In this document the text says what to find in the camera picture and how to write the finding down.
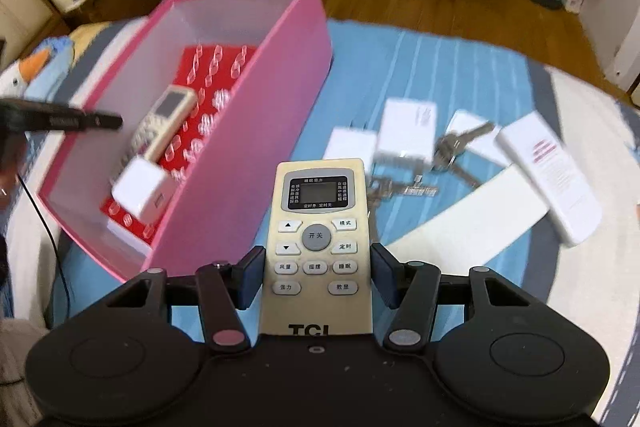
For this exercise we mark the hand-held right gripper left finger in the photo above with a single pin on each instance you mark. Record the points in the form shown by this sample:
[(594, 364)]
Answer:
[(250, 279)]

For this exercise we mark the white door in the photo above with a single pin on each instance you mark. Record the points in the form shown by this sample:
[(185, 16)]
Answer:
[(625, 57)]

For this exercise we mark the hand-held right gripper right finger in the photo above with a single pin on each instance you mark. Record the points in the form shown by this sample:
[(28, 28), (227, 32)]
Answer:
[(382, 279)]

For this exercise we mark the red glasses-pattern case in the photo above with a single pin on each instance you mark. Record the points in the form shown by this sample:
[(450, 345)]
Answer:
[(187, 57)]

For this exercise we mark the white box with red label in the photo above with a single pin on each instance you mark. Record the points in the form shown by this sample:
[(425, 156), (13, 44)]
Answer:
[(555, 179)]

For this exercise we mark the cream remote control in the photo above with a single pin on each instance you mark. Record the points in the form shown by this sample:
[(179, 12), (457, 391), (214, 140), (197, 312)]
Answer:
[(320, 207)]

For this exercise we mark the silver key bunch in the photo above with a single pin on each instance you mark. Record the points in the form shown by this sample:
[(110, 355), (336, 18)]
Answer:
[(457, 147)]

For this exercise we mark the striped blanket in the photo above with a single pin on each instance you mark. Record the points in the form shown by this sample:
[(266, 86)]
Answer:
[(450, 67)]

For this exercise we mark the pink storage box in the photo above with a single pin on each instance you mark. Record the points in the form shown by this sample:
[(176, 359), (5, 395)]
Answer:
[(280, 107)]

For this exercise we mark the white remote with grey frame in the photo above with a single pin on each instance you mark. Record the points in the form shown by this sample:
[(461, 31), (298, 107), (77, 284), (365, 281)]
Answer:
[(165, 117)]

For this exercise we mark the white square box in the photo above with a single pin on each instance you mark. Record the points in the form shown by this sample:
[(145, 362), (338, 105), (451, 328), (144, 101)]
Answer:
[(407, 132)]

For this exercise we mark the beige knit garment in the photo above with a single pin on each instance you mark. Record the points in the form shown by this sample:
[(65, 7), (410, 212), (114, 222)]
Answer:
[(15, 372)]

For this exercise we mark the white charger cube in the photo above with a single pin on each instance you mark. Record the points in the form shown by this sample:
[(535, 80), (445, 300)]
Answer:
[(142, 192)]

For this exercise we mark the small white box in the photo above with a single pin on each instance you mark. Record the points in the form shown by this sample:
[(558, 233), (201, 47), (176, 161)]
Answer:
[(350, 147)]

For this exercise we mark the goose plush toy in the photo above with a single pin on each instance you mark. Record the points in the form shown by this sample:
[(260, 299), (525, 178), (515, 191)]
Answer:
[(35, 67)]

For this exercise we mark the long flat white box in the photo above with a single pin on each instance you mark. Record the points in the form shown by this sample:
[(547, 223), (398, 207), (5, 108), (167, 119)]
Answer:
[(470, 217)]

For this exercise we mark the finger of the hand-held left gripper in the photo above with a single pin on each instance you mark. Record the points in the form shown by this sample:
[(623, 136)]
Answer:
[(60, 118)]

